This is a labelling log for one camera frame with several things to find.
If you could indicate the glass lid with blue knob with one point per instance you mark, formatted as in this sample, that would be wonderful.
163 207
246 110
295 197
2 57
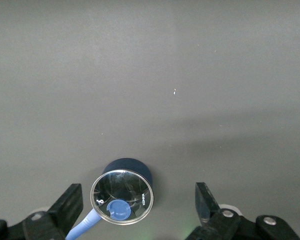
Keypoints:
120 187

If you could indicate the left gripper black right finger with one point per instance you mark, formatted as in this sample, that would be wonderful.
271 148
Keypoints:
207 207

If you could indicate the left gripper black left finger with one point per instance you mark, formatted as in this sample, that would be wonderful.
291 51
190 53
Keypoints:
65 207

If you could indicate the dark blue saucepan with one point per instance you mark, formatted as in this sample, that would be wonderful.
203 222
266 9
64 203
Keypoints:
130 165

